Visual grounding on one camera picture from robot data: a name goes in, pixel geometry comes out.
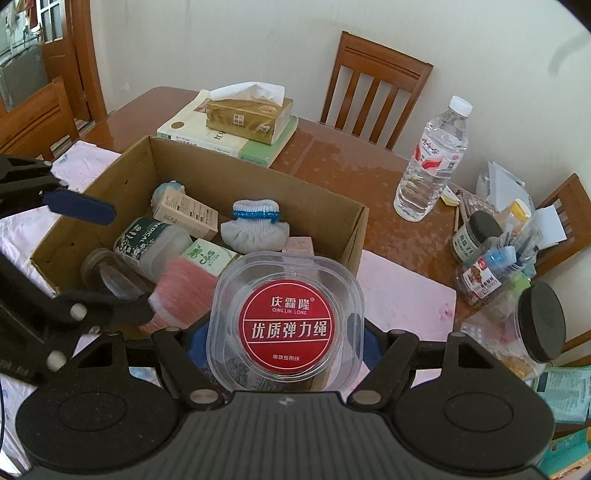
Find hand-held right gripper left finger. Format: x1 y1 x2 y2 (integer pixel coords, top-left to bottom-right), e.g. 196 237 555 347
69 322 228 409

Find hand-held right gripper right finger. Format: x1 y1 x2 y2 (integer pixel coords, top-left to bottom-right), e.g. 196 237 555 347
349 316 498 408

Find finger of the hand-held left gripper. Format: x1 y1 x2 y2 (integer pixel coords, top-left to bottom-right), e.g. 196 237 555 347
0 155 117 227
50 291 156 334

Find clear jar of brown biscuits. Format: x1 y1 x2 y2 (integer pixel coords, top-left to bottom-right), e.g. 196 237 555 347
80 247 156 301

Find pink knitted cloth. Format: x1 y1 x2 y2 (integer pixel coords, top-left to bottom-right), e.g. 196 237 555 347
138 258 221 336

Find white bottle green label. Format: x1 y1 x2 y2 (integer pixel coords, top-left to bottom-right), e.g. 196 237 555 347
113 217 193 280

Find clear container red label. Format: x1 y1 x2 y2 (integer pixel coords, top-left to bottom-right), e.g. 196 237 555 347
206 251 366 394

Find blue white plush toy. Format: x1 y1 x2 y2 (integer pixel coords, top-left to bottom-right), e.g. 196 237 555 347
151 180 187 217

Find green tissue packet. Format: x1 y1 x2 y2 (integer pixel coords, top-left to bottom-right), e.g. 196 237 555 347
182 238 241 278

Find beige carton box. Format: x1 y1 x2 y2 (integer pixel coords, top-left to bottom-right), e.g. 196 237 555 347
152 191 221 241

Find pale pink carton box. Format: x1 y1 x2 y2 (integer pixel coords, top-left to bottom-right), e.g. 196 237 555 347
281 236 316 256

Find white sock blue band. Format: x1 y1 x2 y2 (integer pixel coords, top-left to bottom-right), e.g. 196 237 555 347
220 199 291 253

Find brown cardboard box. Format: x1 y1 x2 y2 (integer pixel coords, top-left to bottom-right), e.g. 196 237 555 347
30 134 370 297

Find brown wooden desktop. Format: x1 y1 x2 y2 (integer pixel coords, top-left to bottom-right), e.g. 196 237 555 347
76 85 548 333

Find pink floral cloth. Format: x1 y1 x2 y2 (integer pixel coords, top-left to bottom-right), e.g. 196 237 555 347
0 140 458 477

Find brown wooden chair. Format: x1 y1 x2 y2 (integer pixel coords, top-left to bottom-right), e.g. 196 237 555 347
534 173 591 356
0 76 80 161
320 31 435 151

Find snack jar red label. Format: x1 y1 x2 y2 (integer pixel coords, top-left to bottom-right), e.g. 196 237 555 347
455 256 509 308

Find white book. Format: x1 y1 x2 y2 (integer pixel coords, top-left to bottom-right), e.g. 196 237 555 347
156 90 252 157

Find orange pill blister pack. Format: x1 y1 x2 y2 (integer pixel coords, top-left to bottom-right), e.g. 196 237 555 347
507 354 533 376

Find wooden door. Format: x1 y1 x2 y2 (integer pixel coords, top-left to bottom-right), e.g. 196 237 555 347
39 0 108 123

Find dark-lid jar green label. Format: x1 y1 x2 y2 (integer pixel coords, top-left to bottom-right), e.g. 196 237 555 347
450 210 504 267

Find wooden pencil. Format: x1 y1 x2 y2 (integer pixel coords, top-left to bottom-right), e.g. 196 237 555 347
454 188 472 232

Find large clear jar black lid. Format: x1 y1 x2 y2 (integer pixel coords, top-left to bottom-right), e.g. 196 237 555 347
488 280 567 380

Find gold tissue box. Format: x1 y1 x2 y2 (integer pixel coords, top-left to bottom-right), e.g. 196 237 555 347
205 82 294 147

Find clear water bottle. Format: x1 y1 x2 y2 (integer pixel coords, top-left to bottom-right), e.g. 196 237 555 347
393 95 474 223

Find yellow-lid bottle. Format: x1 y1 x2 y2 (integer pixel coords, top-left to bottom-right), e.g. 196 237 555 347
505 198 533 232

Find teal packet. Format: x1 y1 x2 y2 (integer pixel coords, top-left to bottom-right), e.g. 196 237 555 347
533 366 591 426

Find green book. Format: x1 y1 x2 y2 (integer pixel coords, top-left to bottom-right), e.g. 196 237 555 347
239 116 299 168

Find white papers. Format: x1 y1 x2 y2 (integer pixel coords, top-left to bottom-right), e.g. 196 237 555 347
477 161 569 251

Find teal yellow tote bag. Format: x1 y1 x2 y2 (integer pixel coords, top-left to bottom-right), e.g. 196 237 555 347
537 426 591 480

